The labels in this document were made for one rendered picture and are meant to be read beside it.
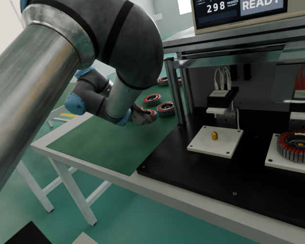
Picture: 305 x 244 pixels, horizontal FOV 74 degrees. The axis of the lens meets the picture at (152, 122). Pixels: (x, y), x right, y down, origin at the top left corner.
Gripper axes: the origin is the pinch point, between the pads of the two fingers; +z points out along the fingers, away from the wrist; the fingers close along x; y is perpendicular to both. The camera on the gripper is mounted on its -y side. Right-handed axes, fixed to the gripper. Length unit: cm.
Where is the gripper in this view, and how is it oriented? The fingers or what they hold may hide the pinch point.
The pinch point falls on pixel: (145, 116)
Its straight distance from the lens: 92.9
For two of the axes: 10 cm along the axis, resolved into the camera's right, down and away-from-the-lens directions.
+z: 6.3, 5.5, 5.6
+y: -6.1, 7.9, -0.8
